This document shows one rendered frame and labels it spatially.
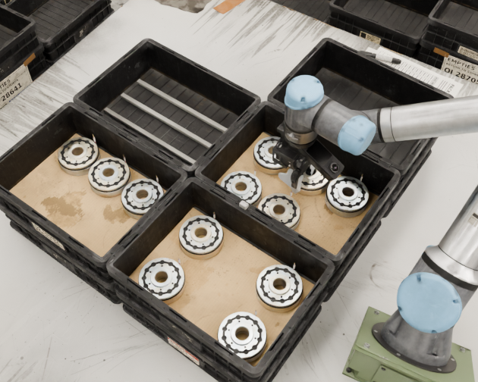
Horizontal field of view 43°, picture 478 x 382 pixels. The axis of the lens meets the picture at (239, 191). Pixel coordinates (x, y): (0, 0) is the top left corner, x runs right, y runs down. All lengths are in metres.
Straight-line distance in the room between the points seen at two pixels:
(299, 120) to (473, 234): 0.40
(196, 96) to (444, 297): 0.90
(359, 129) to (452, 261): 0.30
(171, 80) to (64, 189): 0.45
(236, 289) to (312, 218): 0.26
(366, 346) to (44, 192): 0.85
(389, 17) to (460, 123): 1.51
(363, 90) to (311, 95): 0.57
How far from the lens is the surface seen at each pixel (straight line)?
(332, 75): 1.78
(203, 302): 1.35
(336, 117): 1.20
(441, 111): 1.28
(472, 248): 1.15
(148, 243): 1.39
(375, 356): 1.30
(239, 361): 1.20
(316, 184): 1.49
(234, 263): 1.39
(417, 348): 1.33
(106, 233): 1.46
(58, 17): 2.77
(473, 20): 2.65
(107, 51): 2.07
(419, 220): 1.68
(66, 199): 1.54
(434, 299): 1.16
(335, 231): 1.45
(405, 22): 2.74
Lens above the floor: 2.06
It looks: 55 degrees down
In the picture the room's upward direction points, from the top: 1 degrees clockwise
